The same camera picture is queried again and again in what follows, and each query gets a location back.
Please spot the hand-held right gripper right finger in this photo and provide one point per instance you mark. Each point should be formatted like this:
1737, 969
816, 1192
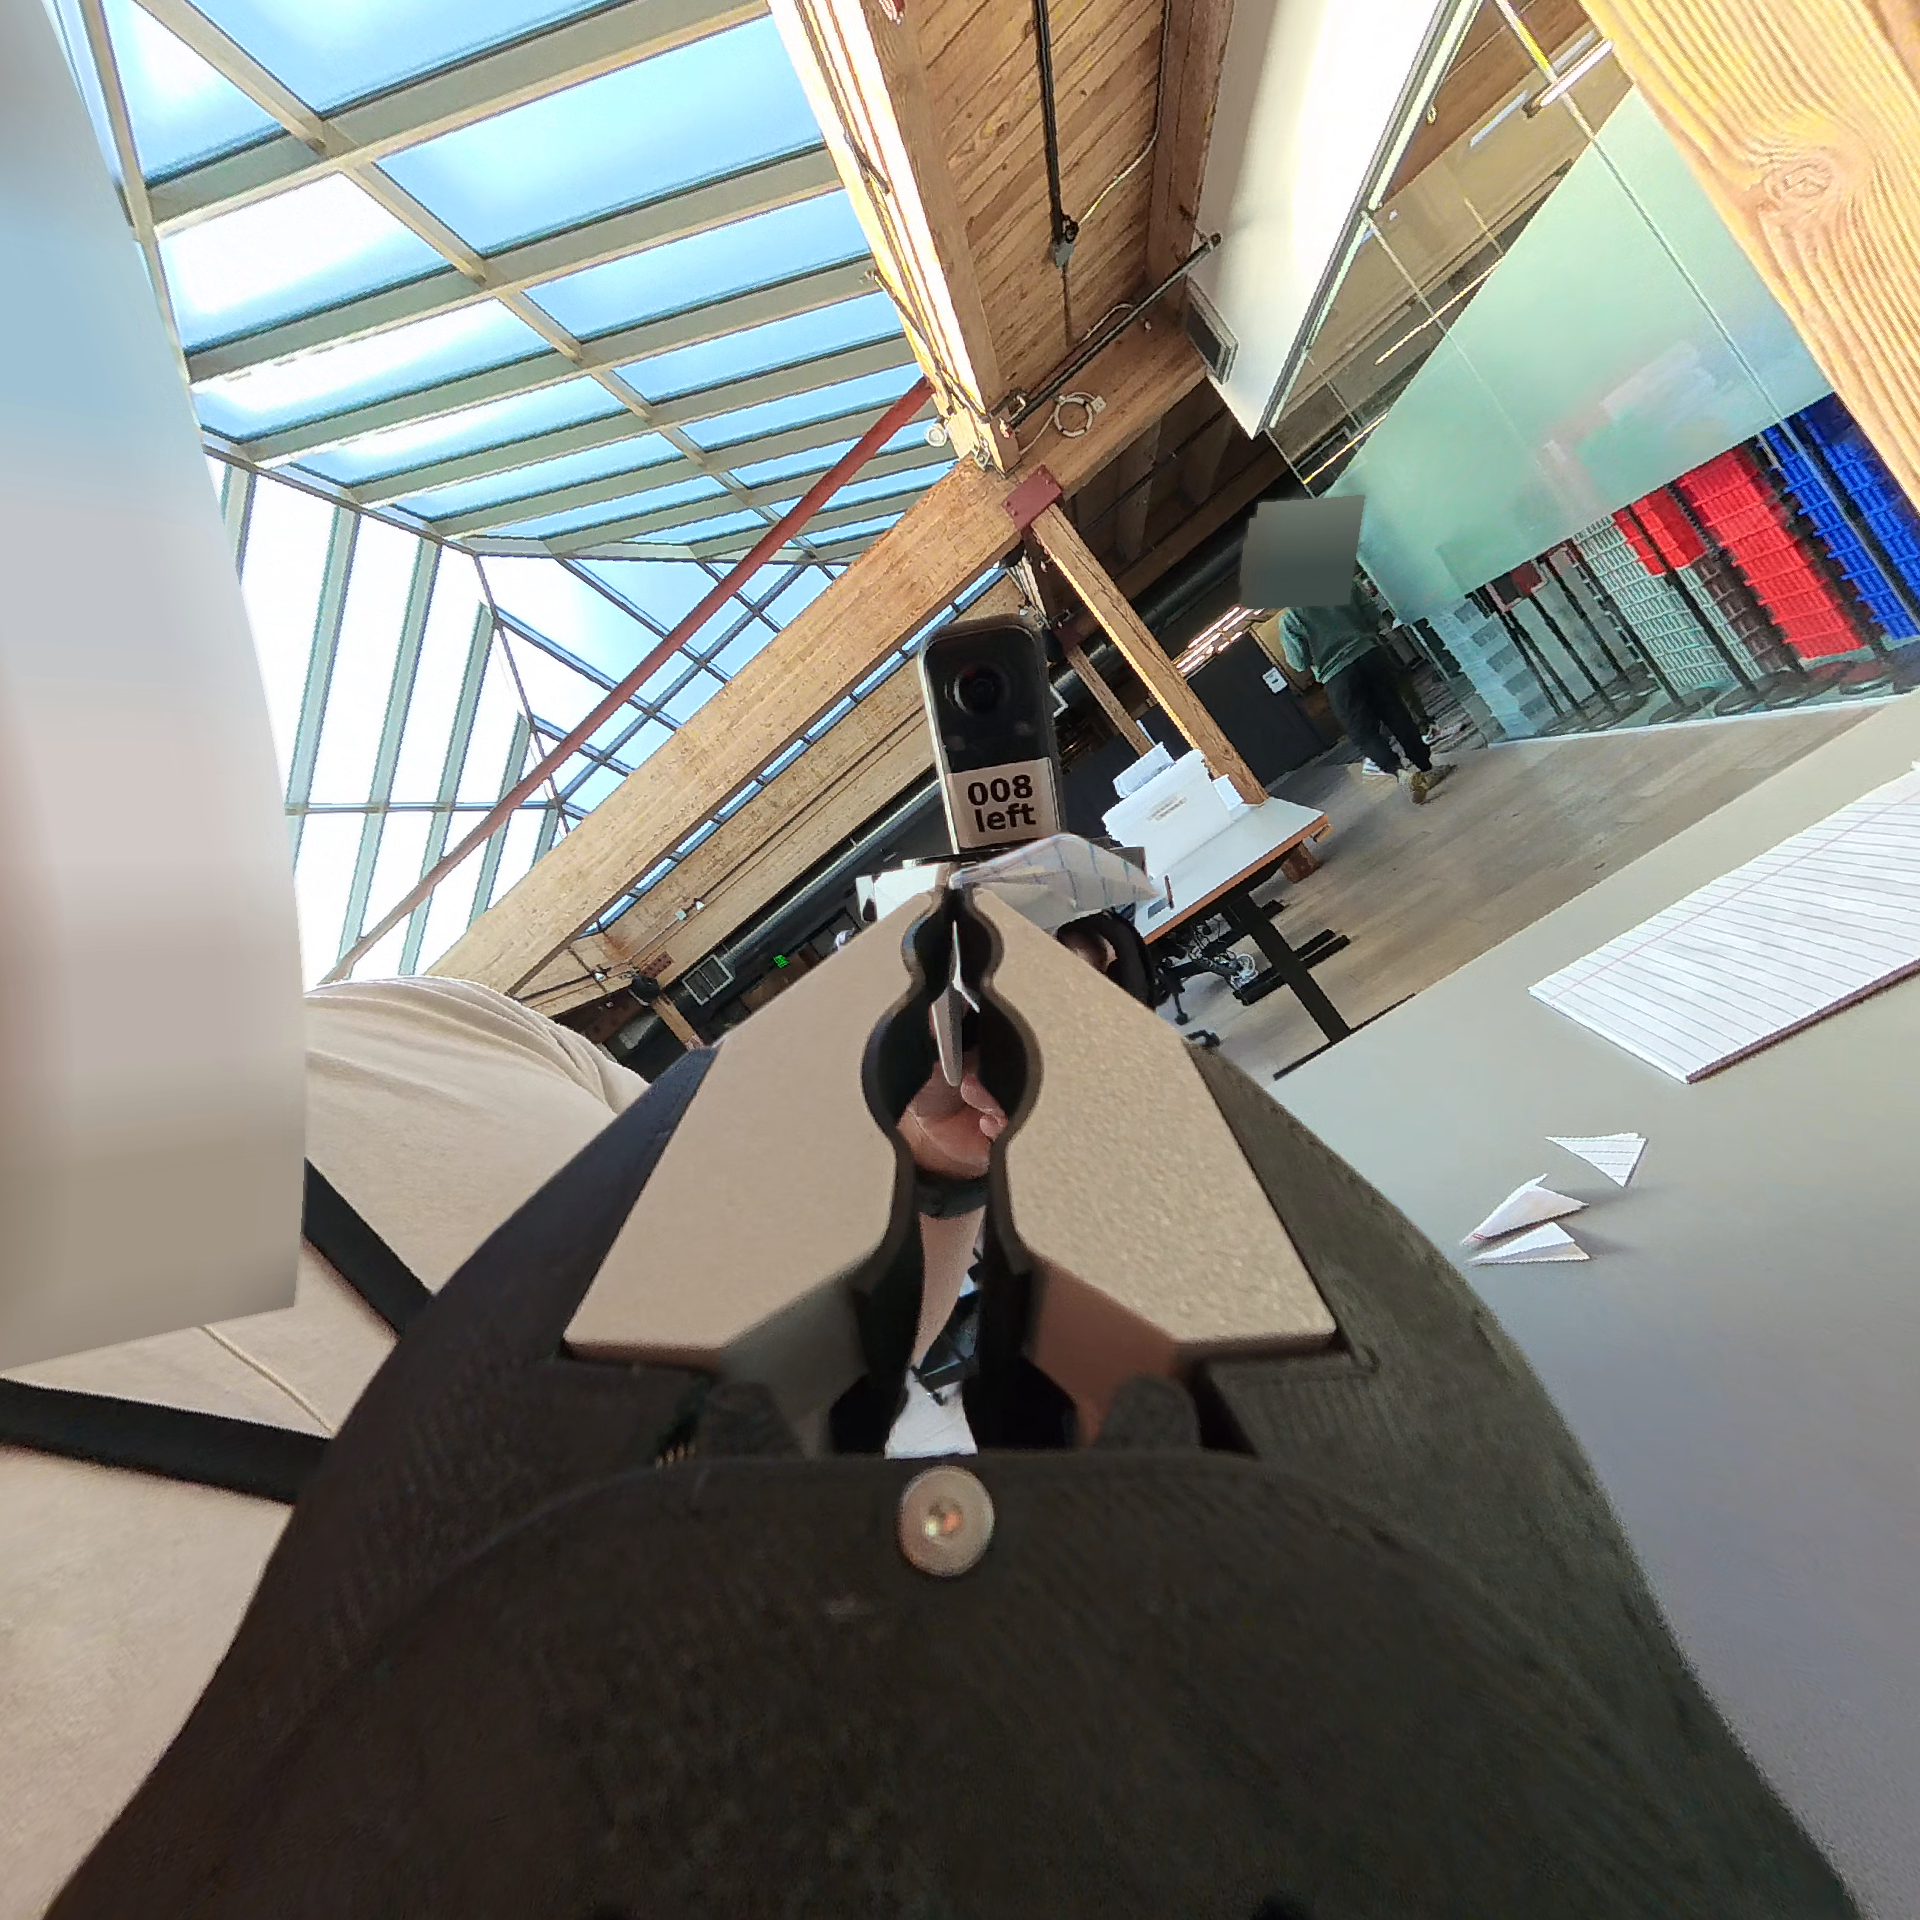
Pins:
1155, 1185

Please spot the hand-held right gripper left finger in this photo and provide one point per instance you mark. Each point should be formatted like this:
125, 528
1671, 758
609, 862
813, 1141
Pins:
750, 1185

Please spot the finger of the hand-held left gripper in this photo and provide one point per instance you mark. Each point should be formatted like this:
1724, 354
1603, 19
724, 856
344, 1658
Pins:
892, 896

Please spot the lined paper piece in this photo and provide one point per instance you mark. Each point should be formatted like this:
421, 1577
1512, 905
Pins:
1073, 871

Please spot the person's left hand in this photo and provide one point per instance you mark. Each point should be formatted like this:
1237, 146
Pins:
952, 1132

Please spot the black smartwatch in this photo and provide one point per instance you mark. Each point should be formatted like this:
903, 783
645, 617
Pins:
952, 1197

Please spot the ceiling air vent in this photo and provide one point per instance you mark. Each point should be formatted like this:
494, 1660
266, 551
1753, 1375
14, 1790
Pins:
708, 981

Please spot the white boxes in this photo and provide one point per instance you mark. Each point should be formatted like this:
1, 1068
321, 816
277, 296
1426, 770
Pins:
1170, 803

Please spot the white-topped table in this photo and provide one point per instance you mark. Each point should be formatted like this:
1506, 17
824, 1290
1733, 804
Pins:
1260, 840

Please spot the red pipe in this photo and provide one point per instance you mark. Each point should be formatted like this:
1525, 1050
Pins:
630, 705

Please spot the folded lined paper strip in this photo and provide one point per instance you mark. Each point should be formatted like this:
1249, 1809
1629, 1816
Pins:
1530, 1222

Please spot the small triangular paper piece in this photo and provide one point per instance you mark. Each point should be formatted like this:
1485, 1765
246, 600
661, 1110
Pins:
1604, 1155

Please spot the lined writing pad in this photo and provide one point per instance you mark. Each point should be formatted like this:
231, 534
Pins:
1724, 945

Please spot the stack of grey bins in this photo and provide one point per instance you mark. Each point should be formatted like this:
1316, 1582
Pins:
1634, 631

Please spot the glass skylight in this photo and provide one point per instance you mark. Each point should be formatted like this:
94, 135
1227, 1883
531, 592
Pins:
451, 224

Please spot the stack of red bins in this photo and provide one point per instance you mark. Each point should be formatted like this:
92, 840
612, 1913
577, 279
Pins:
1755, 554

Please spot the stack of blue bins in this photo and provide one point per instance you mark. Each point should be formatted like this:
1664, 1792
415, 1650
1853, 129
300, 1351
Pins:
1853, 494

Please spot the light wooden post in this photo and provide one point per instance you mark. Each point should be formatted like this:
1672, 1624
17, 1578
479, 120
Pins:
1771, 151

